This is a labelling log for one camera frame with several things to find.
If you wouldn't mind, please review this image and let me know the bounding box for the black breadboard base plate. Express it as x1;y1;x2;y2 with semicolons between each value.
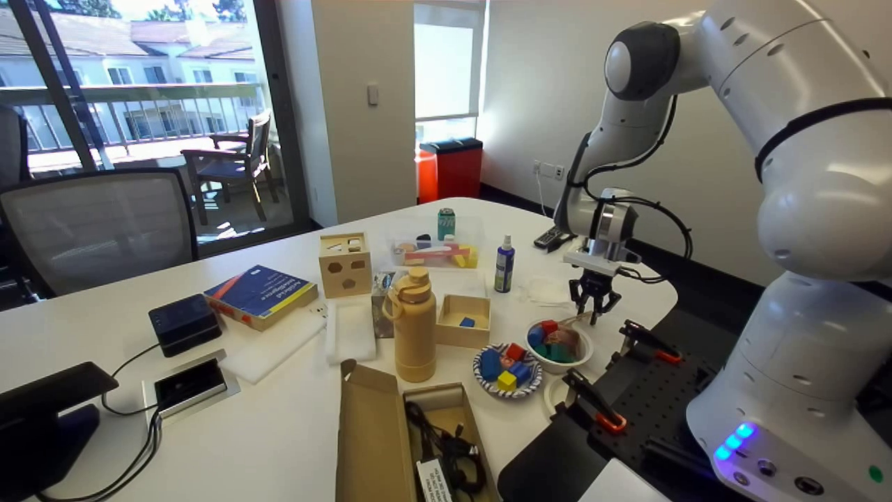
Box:
495;310;747;502

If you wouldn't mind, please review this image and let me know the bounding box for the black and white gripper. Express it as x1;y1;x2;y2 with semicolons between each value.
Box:
562;197;636;324

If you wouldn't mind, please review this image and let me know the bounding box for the small wooden tray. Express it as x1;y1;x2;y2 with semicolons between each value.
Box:
434;296;491;349

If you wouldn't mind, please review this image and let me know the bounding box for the black small box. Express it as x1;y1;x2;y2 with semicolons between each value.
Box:
148;296;222;358

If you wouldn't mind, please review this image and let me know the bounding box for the tan water bottle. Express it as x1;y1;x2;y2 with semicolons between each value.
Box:
381;267;434;382

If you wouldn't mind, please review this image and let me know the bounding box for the open cardboard box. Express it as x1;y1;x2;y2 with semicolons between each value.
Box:
333;359;498;502

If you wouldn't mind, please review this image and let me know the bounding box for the patterned plate with blocks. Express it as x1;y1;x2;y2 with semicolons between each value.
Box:
473;342;544;400

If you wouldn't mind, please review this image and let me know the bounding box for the grey metal tin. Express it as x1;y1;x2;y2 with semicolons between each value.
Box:
371;271;395;337

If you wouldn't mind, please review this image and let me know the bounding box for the white bowl with blocks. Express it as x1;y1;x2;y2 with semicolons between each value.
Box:
527;320;594;375

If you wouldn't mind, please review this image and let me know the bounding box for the black tablet stand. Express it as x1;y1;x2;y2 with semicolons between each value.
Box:
0;362;116;502

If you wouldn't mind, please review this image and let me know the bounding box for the wooden shape sorter box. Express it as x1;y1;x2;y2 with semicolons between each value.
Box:
318;232;371;298

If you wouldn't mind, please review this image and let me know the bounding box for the grey office chair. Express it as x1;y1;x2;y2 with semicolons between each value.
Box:
0;167;198;296

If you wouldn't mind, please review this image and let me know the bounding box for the blue and red book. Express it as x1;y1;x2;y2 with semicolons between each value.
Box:
204;266;318;330

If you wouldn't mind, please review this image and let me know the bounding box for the green soda can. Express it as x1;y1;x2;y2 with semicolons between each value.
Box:
436;207;457;241

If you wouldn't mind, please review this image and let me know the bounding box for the black orange clamp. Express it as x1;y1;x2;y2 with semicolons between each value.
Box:
562;369;626;434
619;320;682;365

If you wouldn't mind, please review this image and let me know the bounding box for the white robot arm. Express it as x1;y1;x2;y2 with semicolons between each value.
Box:
555;0;892;502

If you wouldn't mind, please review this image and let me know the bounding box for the blue glue bottle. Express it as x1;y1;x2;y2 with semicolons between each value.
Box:
494;235;516;292

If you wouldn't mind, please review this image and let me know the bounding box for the red bin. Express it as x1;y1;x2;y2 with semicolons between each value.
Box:
415;136;481;200

